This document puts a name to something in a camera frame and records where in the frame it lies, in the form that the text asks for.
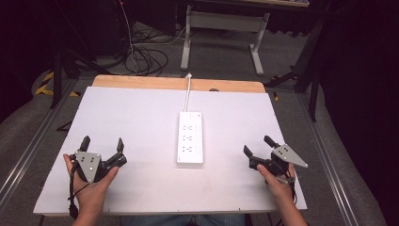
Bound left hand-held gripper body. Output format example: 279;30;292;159
69;151;128;184

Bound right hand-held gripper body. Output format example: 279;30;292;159
248;143;309;186

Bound person's right hand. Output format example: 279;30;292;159
256;162;296;205

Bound person's left hand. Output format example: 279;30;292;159
62;153;120;215

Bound white foam board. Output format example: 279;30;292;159
33;86;309;217

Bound white power strip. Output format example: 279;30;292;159
176;111;204;166

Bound wooden table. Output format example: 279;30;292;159
91;74;267;94

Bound black metal stand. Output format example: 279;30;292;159
263;12;327;122

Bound black tripod stand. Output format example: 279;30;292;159
50;0;111;109

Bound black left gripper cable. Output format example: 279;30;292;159
67;158;90;219

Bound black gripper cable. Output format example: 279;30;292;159
276;169;298;226
67;158;90;219

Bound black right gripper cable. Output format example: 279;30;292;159
276;169;298;226

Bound white power strip cable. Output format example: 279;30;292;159
183;73;193;113

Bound black coiled floor cables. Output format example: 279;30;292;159
123;29;170;77

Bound white floor cable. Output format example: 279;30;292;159
120;0;186;74

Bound grey metal desk frame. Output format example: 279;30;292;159
180;4;271;76

